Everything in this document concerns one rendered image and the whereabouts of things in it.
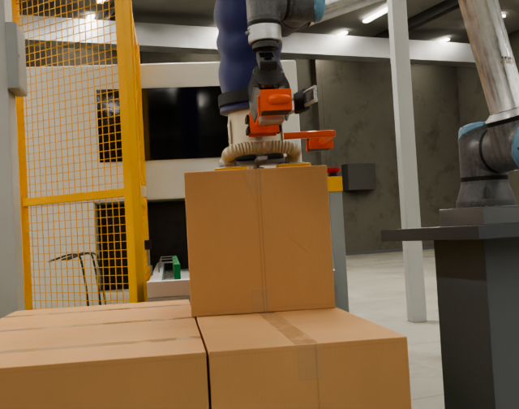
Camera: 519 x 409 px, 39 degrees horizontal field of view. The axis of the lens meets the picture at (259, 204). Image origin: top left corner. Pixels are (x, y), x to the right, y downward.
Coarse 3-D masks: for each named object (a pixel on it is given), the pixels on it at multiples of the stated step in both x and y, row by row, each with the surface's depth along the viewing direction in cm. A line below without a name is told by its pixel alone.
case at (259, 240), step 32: (192, 192) 201; (224, 192) 201; (256, 192) 202; (288, 192) 202; (320, 192) 203; (192, 224) 200; (224, 224) 201; (256, 224) 201; (288, 224) 202; (320, 224) 203; (192, 256) 200; (224, 256) 201; (256, 256) 201; (288, 256) 202; (320, 256) 202; (192, 288) 200; (224, 288) 200; (256, 288) 201; (288, 288) 201; (320, 288) 202
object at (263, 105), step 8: (280, 88) 170; (288, 88) 170; (264, 96) 170; (264, 104) 170; (272, 104) 170; (280, 104) 170; (288, 104) 170; (264, 112) 172; (272, 112) 173; (280, 112) 174; (288, 112) 174
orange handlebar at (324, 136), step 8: (272, 96) 169; (280, 96) 168; (288, 96) 169; (256, 120) 197; (288, 136) 238; (296, 136) 238; (304, 136) 239; (312, 136) 239; (320, 136) 239; (328, 136) 240
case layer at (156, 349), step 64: (0, 320) 221; (64, 320) 211; (128, 320) 201; (192, 320) 193; (256, 320) 185; (320, 320) 177; (0, 384) 134; (64, 384) 136; (128, 384) 137; (192, 384) 139; (256, 384) 140; (320, 384) 142; (384, 384) 143
